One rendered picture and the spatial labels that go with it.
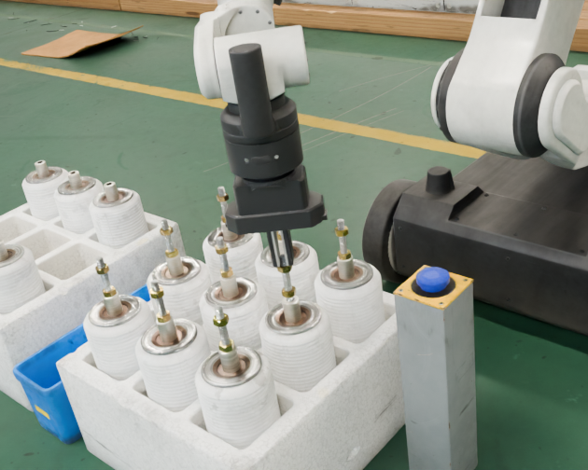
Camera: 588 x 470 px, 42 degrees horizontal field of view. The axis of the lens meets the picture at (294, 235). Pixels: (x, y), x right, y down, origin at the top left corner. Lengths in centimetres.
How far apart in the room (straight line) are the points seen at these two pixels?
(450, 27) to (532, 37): 191
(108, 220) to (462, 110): 68
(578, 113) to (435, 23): 194
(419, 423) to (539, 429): 23
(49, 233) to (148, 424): 66
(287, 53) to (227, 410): 42
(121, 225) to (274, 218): 58
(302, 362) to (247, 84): 39
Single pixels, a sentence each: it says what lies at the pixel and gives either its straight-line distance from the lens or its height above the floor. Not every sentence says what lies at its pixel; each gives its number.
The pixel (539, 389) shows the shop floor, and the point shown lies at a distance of 127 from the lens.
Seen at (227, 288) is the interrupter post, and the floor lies 27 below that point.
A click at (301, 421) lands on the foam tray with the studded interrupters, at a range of 97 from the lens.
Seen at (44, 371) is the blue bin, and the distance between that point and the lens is 135.
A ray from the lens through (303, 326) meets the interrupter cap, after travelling 99.
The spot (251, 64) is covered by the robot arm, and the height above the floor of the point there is 62.
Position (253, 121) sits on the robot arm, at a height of 56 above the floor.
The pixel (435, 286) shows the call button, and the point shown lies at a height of 33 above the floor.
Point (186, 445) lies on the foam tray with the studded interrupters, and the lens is 99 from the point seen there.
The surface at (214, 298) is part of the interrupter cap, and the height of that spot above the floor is 25.
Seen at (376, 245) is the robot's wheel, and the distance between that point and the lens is 140.
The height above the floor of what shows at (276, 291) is 22.
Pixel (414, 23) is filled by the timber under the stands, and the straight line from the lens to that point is 308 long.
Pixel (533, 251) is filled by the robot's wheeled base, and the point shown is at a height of 18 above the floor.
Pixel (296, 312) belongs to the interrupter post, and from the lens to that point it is 100.
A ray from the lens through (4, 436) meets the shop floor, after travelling 139.
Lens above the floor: 83
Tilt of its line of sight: 29 degrees down
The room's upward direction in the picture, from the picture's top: 9 degrees counter-clockwise
